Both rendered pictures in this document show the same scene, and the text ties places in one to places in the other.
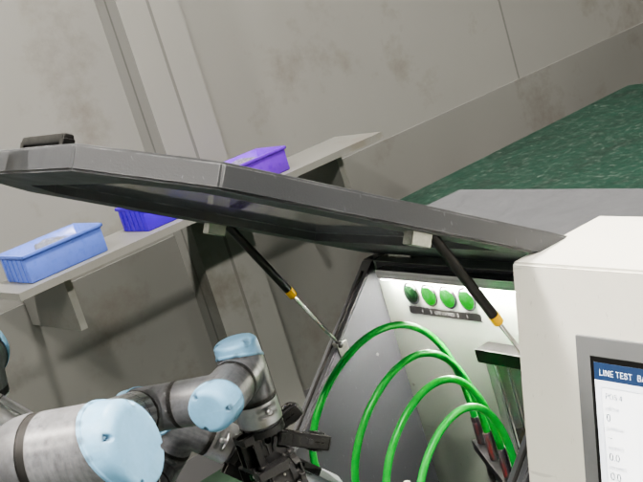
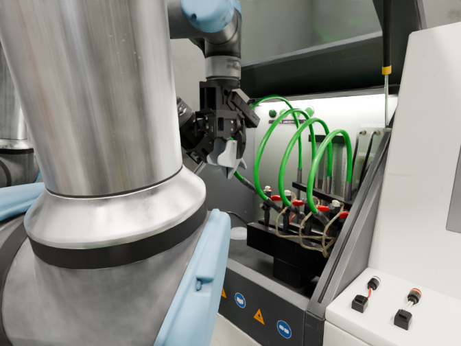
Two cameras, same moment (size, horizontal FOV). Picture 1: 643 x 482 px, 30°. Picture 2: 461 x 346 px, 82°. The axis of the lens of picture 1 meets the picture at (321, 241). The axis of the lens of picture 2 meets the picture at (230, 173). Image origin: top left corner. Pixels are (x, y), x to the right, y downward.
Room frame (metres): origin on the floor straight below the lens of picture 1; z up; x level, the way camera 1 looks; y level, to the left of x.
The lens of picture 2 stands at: (1.30, 0.29, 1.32)
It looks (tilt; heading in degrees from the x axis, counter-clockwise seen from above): 10 degrees down; 348
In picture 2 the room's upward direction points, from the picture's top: straight up
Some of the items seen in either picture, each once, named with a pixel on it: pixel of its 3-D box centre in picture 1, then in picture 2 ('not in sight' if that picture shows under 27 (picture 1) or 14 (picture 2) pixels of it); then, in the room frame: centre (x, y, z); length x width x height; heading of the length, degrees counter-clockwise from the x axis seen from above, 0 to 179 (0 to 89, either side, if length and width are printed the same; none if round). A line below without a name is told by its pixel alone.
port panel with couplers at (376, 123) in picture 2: not in sight; (372, 160); (2.07, -0.37, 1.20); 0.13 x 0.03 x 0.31; 32
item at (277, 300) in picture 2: not in sight; (215, 279); (2.01, 0.18, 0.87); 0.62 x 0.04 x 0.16; 32
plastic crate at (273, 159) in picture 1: (244, 170); not in sight; (5.21, 0.23, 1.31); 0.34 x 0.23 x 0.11; 127
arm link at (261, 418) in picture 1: (258, 413); (223, 71); (1.87, 0.18, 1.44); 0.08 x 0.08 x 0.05
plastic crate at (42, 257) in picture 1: (53, 251); not in sight; (4.63, 1.02, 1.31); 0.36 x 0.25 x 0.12; 127
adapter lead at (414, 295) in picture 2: not in sight; (409, 306); (1.66, -0.13, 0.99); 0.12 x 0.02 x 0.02; 123
